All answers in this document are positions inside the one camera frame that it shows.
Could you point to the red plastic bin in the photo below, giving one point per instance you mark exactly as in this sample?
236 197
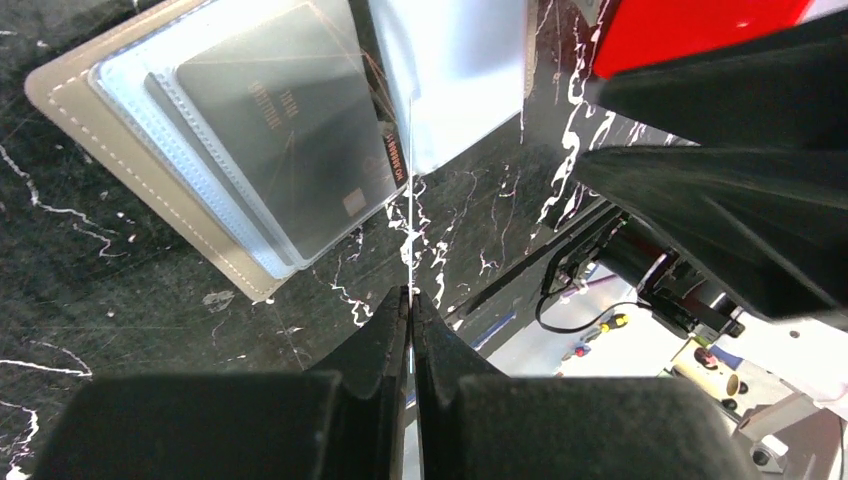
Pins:
646 32

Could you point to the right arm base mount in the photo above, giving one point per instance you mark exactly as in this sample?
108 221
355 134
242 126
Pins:
679 297

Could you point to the grey leather card holder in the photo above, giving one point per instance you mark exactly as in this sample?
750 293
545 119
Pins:
453 72

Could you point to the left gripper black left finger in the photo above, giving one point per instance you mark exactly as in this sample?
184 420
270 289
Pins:
339 419

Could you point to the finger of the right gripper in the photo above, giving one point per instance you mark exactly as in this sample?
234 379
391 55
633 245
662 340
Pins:
768 225
784 90

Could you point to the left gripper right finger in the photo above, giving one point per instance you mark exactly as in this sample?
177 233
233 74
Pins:
475 422

